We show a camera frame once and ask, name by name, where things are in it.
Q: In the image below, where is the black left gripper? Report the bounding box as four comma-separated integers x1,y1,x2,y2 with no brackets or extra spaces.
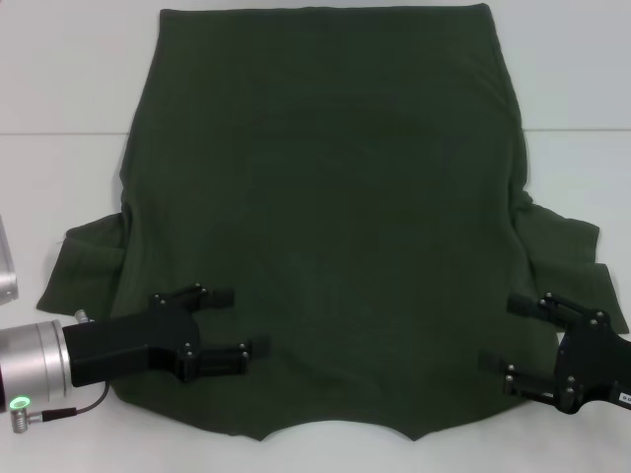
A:
62,282,272,387

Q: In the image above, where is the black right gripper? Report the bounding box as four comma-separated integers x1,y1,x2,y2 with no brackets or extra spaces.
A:
476,291,631,414

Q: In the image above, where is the dark green shirt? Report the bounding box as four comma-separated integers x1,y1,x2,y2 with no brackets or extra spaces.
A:
35,3,631,442

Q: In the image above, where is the thin cable with silver plug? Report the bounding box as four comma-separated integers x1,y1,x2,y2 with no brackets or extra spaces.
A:
8,379,111,433

